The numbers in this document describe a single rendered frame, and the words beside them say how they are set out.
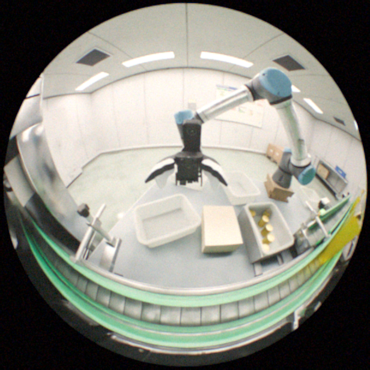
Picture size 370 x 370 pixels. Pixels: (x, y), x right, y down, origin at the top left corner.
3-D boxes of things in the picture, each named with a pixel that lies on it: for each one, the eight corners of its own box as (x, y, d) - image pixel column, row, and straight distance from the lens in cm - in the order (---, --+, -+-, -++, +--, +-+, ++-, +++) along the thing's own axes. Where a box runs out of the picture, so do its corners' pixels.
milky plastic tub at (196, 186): (179, 172, 78) (179, 161, 74) (210, 179, 73) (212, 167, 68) (166, 185, 66) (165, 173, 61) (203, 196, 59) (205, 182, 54)
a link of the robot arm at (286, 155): (288, 166, 86) (294, 147, 84) (298, 176, 77) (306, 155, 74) (275, 162, 79) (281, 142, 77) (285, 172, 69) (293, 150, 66)
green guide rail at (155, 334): (24, 221, 112) (18, 212, 111) (25, 220, 112) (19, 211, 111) (354, 207, 223) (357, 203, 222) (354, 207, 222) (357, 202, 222)
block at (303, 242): (297, 256, 52) (310, 247, 48) (289, 236, 53) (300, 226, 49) (301, 253, 55) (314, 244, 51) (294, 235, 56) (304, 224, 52)
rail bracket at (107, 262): (109, 277, 42) (51, 246, 27) (122, 235, 45) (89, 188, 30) (122, 282, 40) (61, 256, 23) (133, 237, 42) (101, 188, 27)
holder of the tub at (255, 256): (252, 277, 45) (265, 272, 38) (236, 217, 52) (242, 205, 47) (285, 263, 55) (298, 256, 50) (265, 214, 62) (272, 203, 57)
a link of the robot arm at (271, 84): (303, 167, 78) (264, 71, 62) (317, 182, 70) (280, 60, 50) (289, 176, 74) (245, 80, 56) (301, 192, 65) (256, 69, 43)
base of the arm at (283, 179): (268, 173, 82) (272, 161, 79) (283, 176, 91) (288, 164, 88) (277, 187, 72) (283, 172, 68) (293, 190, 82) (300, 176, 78)
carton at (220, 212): (202, 253, 41) (205, 245, 34) (201, 217, 48) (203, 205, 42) (234, 251, 44) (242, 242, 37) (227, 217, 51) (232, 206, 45)
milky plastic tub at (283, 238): (250, 264, 44) (263, 256, 37) (236, 216, 52) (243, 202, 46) (282, 252, 55) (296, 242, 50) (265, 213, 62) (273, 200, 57)
